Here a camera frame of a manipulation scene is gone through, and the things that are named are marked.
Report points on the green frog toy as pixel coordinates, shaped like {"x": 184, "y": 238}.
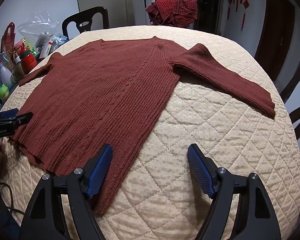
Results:
{"x": 3, "y": 92}

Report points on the white medicine box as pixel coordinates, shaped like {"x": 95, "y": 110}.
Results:
{"x": 46, "y": 47}

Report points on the red jar with green lid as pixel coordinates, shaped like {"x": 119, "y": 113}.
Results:
{"x": 28, "y": 62}

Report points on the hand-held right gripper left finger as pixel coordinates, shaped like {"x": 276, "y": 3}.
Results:
{"x": 100, "y": 172}

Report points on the white spray bottle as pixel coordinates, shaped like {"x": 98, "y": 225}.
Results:
{"x": 5, "y": 76}

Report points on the brown wooden door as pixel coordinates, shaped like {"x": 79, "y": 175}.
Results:
{"x": 275, "y": 30}

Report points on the grey refrigerator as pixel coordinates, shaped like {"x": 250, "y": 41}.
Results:
{"x": 102, "y": 0}

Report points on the beige quilted blanket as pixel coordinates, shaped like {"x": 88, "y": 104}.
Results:
{"x": 202, "y": 130}

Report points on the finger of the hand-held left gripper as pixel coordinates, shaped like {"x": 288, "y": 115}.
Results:
{"x": 7, "y": 113}
{"x": 23, "y": 119}

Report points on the red checked cloth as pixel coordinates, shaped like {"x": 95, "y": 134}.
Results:
{"x": 172, "y": 12}

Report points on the green printed packet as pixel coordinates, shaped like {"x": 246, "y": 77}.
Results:
{"x": 25, "y": 45}

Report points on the glass jar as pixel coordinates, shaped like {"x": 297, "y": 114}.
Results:
{"x": 19, "y": 70}

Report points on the red gift bag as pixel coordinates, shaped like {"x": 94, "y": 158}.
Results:
{"x": 8, "y": 37}

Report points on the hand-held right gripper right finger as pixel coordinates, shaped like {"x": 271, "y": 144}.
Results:
{"x": 200, "y": 170}

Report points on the clear plastic bag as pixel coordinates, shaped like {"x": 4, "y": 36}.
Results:
{"x": 37, "y": 25}

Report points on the brown knit sweater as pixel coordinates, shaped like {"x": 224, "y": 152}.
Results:
{"x": 102, "y": 92}

